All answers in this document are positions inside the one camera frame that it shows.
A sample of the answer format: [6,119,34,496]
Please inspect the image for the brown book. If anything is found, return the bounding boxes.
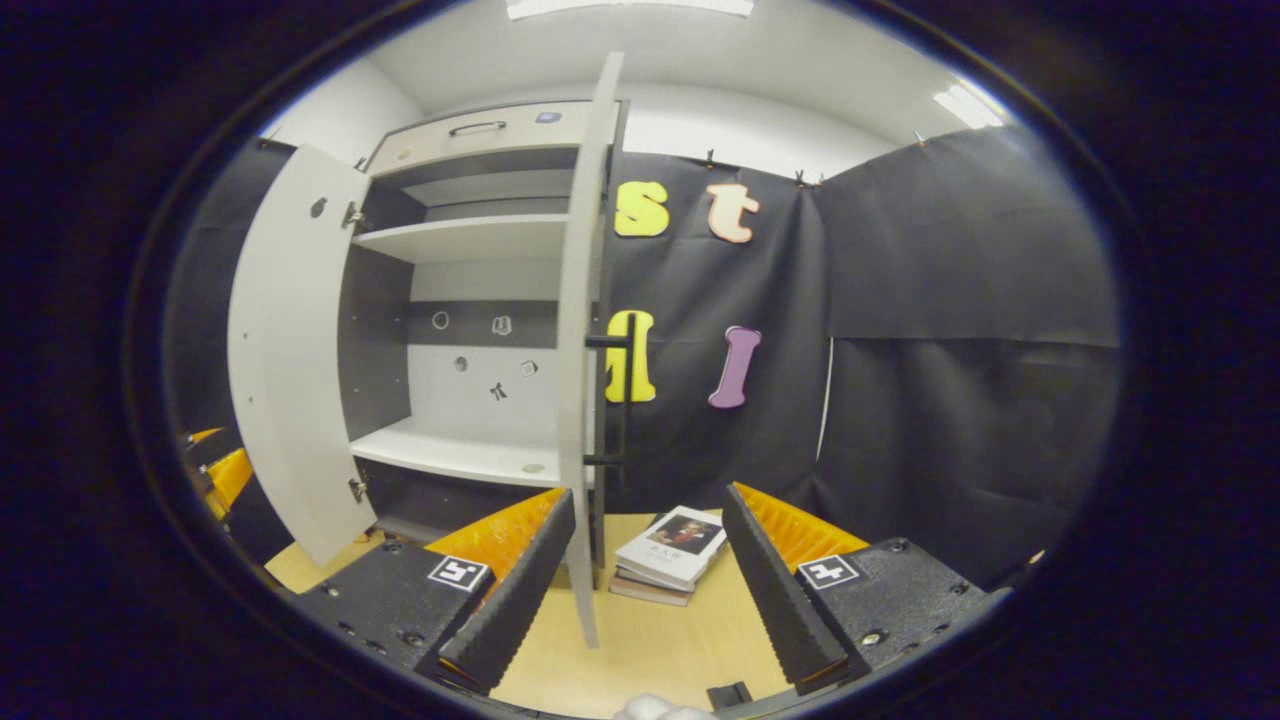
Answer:
[607,568,697,608]

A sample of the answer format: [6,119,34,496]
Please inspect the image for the white and grey cabinet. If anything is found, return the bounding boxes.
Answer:
[338,98,629,549]

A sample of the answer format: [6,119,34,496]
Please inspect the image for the white cabinet door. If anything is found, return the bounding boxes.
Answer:
[555,52,627,649]
[227,143,413,568]

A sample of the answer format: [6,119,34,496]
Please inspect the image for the white book portrait cover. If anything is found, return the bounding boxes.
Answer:
[614,504,729,592]

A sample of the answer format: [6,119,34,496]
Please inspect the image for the white cabinet drawer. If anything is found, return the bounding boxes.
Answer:
[364,99,603,178]

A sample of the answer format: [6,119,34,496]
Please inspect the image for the long ceiling light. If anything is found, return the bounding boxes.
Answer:
[504,0,757,21]

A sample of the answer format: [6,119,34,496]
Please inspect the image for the black backdrop cloth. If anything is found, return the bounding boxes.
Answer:
[597,125,1124,593]
[163,138,301,566]

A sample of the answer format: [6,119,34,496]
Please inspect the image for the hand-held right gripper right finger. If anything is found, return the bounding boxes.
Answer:
[722,482,1006,696]

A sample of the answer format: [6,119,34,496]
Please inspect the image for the black door handle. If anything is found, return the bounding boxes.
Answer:
[584,311,639,470]

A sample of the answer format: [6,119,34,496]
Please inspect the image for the small ceiling light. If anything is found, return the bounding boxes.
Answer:
[933,84,1007,131]

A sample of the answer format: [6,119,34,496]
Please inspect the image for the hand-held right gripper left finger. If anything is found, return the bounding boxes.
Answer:
[296,487,578,696]

